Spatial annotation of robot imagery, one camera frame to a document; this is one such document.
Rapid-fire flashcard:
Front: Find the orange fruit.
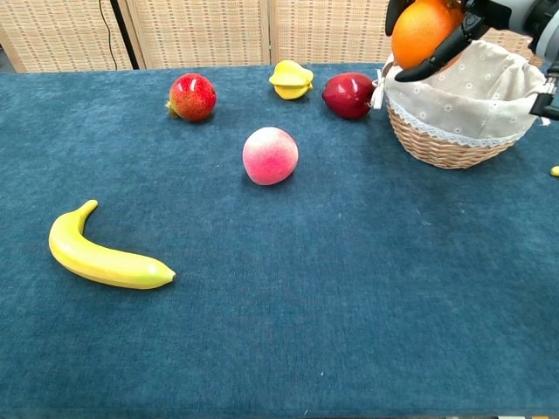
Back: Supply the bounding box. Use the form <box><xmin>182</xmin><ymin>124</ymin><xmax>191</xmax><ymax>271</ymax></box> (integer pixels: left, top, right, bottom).
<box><xmin>390</xmin><ymin>0</ymin><xmax>466</xmax><ymax>71</ymax></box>

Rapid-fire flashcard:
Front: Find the wicker basket with cloth liner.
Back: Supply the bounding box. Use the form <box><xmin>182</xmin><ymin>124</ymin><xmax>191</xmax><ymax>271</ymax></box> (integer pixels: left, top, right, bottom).
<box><xmin>370</xmin><ymin>38</ymin><xmax>550</xmax><ymax>170</ymax></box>

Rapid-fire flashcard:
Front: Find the pink peach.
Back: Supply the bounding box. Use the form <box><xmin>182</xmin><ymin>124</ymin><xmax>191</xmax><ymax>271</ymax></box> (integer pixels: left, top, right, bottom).
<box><xmin>242</xmin><ymin>127</ymin><xmax>300</xmax><ymax>187</ymax></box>

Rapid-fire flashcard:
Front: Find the blue velvet tablecloth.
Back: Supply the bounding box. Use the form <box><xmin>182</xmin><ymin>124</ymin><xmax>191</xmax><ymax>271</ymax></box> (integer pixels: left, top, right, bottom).
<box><xmin>0</xmin><ymin>59</ymin><xmax>559</xmax><ymax>419</ymax></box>

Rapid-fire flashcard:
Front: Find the yellow starfruit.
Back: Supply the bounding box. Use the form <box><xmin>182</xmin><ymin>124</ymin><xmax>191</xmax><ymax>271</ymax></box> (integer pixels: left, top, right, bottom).
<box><xmin>268</xmin><ymin>60</ymin><xmax>314</xmax><ymax>101</ymax></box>

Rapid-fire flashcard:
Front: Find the dark red apple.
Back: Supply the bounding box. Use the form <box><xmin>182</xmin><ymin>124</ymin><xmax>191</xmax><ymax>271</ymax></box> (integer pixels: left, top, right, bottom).
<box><xmin>321</xmin><ymin>72</ymin><xmax>376</xmax><ymax>120</ymax></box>

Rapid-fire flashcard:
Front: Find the red pomegranate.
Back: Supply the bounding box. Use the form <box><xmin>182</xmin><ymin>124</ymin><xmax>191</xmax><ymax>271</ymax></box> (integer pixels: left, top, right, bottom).
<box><xmin>164</xmin><ymin>72</ymin><xmax>217</xmax><ymax>122</ymax></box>

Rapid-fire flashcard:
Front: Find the yellow banana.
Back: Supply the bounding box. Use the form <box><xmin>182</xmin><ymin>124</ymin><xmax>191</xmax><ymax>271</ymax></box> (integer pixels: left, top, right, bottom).
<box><xmin>48</xmin><ymin>199</ymin><xmax>176</xmax><ymax>291</ymax></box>

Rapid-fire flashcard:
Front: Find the black cable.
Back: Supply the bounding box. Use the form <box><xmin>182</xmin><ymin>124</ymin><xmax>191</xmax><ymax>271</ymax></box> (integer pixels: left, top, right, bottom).
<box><xmin>97</xmin><ymin>0</ymin><xmax>120</xmax><ymax>71</ymax></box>

